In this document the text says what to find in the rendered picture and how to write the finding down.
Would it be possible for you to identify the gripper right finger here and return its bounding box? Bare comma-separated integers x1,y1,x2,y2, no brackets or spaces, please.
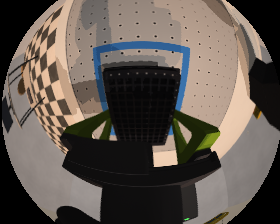
172,109,221,164

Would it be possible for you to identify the blue tape outline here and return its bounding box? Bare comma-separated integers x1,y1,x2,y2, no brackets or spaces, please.
93,41,190,111

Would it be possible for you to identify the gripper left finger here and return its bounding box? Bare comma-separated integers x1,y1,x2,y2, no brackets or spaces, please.
63,109,112,140

